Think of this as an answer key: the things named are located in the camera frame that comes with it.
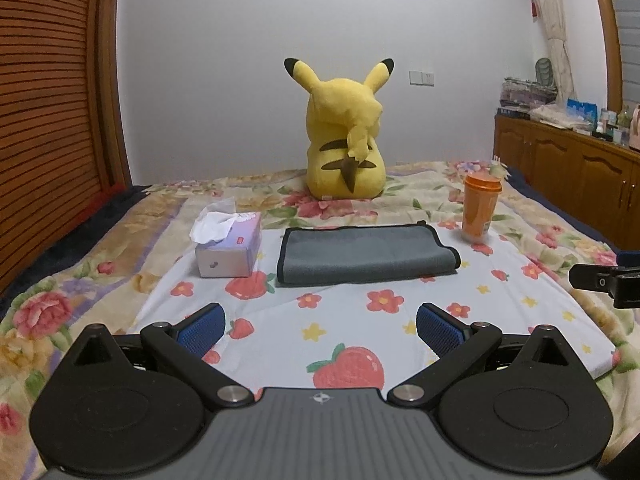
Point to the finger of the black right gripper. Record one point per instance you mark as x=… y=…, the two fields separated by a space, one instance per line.
x=621 y=283

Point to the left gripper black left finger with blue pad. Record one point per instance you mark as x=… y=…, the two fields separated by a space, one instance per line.
x=179 y=350

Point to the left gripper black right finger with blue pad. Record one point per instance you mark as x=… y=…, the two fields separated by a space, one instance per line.
x=462 y=349

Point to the purple and grey towel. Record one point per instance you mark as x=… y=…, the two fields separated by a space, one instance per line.
x=363 y=254

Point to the white strawberry print cloth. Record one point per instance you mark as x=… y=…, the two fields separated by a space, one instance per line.
x=364 y=335

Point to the floral bed blanket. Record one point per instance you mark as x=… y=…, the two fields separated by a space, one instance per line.
x=106 y=271

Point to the wooden sideboard cabinet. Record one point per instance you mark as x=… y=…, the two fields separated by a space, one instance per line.
x=595 y=182

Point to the white tissue box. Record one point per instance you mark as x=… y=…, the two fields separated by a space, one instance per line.
x=226 y=245

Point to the orange lidded cup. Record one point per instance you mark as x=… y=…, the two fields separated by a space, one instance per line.
x=481 y=193

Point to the pink bag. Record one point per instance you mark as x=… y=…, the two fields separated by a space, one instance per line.
x=634 y=130

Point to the blue picture box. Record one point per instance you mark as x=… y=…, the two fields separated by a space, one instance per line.
x=585 y=114

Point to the yellow Pikachu plush toy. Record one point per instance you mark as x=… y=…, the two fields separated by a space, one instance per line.
x=343 y=119

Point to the stack of folded clothes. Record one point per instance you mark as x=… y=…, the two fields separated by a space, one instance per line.
x=525 y=95

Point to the wooden louvered wardrobe door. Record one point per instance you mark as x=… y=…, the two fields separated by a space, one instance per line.
x=63 y=153

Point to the tied beige curtain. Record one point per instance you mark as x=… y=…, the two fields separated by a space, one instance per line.
x=552 y=16

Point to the white wall switch plate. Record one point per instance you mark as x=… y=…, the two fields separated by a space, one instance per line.
x=417 y=78

